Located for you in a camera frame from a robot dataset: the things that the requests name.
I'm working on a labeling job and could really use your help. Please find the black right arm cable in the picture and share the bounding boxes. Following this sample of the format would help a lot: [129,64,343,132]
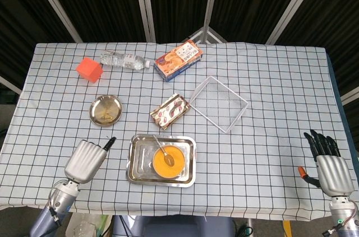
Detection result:
[322,225,347,237]

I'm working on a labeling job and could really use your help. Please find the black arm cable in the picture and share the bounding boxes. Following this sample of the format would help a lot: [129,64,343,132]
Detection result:
[322,225,347,237]
[49,206,62,228]

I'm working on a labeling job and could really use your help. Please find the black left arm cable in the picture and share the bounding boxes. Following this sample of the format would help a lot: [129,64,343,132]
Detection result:
[49,206,62,228]

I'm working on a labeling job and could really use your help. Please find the dark blue undercloth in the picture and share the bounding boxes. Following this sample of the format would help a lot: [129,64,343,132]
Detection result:
[326,52,353,148]

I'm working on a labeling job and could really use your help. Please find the yellow powder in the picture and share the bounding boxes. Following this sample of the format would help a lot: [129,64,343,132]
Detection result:
[153,147,186,178]

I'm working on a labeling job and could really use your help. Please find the clear plastic bag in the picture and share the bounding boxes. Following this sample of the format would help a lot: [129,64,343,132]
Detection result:
[67,214,113,237]

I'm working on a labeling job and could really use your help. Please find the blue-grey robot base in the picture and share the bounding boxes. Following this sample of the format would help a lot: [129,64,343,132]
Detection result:
[112,214,235,237]

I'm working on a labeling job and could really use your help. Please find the black folding partition screen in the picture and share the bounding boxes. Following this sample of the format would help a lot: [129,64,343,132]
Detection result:
[0,0,359,106]

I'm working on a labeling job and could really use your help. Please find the blue checkered tablecloth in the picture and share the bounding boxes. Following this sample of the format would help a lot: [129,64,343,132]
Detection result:
[0,41,357,220]

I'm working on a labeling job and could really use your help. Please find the clear plastic container lid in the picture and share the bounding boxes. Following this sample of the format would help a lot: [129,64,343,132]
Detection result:
[190,76,250,134]

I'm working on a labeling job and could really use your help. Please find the white bowl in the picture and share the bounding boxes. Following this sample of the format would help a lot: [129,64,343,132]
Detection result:
[152,145,187,180]

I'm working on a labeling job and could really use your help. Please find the yellow object under table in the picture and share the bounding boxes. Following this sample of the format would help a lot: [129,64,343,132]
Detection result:
[282,220,293,237]

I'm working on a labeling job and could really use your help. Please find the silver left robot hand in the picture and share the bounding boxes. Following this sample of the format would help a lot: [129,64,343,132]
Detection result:
[64,137,117,184]

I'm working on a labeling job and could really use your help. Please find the clear plastic water bottle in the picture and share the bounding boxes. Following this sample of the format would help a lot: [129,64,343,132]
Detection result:
[100,50,151,72]

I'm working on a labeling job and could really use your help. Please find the blue orange biscuit box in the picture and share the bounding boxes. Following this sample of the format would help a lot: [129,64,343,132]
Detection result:
[154,39,204,82]

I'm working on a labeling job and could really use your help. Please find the rectangular steel tray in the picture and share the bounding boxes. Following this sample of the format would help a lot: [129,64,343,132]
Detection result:
[125,133,197,189]

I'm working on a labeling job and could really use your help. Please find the round steel plate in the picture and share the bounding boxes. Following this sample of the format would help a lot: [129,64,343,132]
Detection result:
[89,94,123,127]

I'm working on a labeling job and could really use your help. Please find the white metal screen foot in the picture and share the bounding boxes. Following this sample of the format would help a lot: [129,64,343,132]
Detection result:
[188,26,227,44]

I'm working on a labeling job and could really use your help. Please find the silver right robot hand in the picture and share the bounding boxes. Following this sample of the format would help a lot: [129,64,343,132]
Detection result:
[297,129,355,197]

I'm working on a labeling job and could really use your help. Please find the gold foil snack package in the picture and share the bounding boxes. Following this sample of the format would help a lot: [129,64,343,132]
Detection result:
[149,93,192,131]

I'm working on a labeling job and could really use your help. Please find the orange foam cube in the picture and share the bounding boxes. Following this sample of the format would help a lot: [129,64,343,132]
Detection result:
[76,57,104,83]

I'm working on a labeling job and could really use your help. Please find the metal spoon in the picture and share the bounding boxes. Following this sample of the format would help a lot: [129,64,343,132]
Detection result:
[152,134,175,166]

